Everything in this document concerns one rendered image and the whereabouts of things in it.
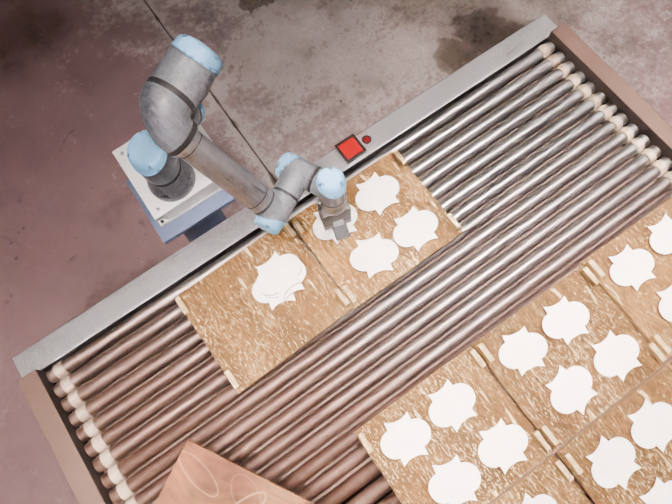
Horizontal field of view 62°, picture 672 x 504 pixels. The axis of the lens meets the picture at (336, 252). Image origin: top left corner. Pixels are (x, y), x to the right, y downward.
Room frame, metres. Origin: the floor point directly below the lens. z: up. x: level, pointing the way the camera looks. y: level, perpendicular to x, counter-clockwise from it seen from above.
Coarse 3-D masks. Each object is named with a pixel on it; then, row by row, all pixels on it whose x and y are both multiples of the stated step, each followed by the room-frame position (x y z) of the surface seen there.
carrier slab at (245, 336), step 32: (256, 256) 0.55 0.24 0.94; (192, 288) 0.47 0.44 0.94; (224, 288) 0.46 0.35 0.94; (320, 288) 0.42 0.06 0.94; (192, 320) 0.37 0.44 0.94; (224, 320) 0.36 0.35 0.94; (256, 320) 0.35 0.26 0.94; (288, 320) 0.34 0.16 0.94; (320, 320) 0.33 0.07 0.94; (224, 352) 0.27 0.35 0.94; (256, 352) 0.26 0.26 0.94; (288, 352) 0.25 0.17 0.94
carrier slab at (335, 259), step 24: (384, 168) 0.79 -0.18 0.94; (408, 168) 0.78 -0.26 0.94; (408, 192) 0.70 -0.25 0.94; (312, 216) 0.66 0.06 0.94; (360, 216) 0.64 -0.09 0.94; (384, 216) 0.63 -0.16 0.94; (312, 240) 0.58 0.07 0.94; (432, 240) 0.53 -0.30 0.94; (336, 264) 0.49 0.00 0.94; (408, 264) 0.47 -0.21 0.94; (360, 288) 0.41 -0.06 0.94; (384, 288) 0.40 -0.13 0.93
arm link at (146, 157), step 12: (144, 132) 0.87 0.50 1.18; (132, 144) 0.84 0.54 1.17; (144, 144) 0.83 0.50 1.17; (156, 144) 0.83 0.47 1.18; (132, 156) 0.81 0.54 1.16; (144, 156) 0.80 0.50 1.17; (156, 156) 0.79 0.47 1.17; (168, 156) 0.81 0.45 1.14; (144, 168) 0.77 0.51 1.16; (156, 168) 0.77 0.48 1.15; (168, 168) 0.79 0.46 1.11; (156, 180) 0.77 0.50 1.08; (168, 180) 0.78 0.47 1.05
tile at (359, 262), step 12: (360, 240) 0.56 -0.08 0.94; (372, 240) 0.55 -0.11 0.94; (384, 240) 0.55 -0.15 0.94; (360, 252) 0.52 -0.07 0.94; (372, 252) 0.52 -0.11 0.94; (384, 252) 0.51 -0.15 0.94; (396, 252) 0.51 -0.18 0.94; (360, 264) 0.48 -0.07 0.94; (372, 264) 0.48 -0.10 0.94; (384, 264) 0.47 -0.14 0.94
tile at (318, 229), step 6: (354, 210) 0.66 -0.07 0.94; (318, 216) 0.65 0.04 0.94; (354, 216) 0.64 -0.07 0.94; (318, 222) 0.63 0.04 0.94; (354, 222) 0.62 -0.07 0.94; (318, 228) 0.61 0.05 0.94; (348, 228) 0.60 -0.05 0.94; (354, 228) 0.60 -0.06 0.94; (318, 234) 0.59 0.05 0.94; (324, 234) 0.59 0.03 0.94; (330, 234) 0.59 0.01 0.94; (324, 240) 0.57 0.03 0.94; (336, 240) 0.57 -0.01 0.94
